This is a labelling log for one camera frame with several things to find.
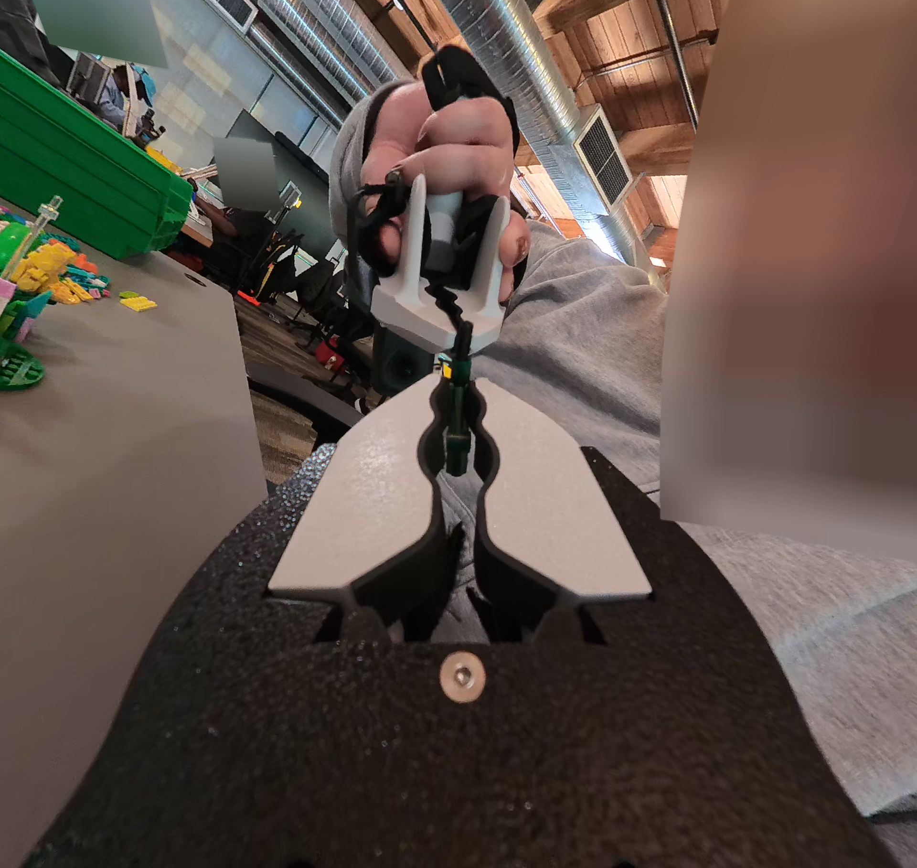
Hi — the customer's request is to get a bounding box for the pile of colourful lego bricks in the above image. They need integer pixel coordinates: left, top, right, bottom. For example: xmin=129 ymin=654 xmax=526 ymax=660
xmin=0 ymin=194 xmax=114 ymax=342

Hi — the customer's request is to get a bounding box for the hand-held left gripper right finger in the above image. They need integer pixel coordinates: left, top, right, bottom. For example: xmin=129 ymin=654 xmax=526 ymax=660
xmin=471 ymin=377 xmax=654 ymax=631

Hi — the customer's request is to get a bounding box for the person's right hand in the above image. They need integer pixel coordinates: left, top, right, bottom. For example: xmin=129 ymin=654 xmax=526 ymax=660
xmin=358 ymin=82 xmax=533 ymax=304

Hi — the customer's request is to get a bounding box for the person's right forearm grey sleeve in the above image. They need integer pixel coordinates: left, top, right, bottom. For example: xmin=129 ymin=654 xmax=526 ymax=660
xmin=328 ymin=78 xmax=669 ymax=518

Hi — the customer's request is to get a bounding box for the white air vent grille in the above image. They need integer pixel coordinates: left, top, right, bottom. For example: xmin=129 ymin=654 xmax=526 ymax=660
xmin=572 ymin=103 xmax=637 ymax=208

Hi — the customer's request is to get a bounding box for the green round lego plate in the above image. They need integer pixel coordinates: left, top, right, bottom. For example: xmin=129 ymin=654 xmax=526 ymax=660
xmin=0 ymin=341 xmax=47 ymax=393

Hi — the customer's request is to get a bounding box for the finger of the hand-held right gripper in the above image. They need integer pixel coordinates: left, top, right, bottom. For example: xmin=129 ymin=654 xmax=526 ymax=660
xmin=371 ymin=173 xmax=461 ymax=353
xmin=460 ymin=199 xmax=515 ymax=354

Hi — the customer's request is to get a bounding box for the slim silver ventilation duct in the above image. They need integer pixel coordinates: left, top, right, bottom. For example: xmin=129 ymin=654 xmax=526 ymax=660
xmin=247 ymin=0 xmax=405 ymax=127

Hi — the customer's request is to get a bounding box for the stack of green plastic bins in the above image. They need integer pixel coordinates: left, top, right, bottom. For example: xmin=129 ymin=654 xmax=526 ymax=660
xmin=0 ymin=47 xmax=196 ymax=261

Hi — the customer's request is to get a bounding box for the large silver ventilation duct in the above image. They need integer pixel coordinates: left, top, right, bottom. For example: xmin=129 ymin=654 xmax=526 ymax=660
xmin=410 ymin=0 xmax=649 ymax=263

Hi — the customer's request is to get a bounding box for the dark green lego piece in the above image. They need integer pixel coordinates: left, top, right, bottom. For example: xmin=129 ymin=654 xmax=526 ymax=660
xmin=437 ymin=355 xmax=475 ymax=476

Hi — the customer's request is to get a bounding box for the black wall screen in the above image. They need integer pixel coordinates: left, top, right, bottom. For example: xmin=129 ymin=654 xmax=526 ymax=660
xmin=222 ymin=108 xmax=339 ymax=227

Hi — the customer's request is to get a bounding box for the black ceiling pipe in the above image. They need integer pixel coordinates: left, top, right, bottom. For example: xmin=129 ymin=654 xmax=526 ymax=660
xmin=640 ymin=0 xmax=702 ymax=132

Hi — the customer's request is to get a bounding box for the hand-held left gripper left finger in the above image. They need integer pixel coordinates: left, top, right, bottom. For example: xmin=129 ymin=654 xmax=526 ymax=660
xmin=267 ymin=375 xmax=441 ymax=625

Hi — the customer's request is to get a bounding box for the dark teal speaker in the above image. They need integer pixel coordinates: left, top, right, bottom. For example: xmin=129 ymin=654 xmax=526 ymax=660
xmin=373 ymin=327 xmax=437 ymax=397

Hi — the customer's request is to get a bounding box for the person's grey sweatshirt torso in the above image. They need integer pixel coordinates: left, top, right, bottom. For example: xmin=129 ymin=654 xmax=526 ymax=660
xmin=645 ymin=517 xmax=917 ymax=822

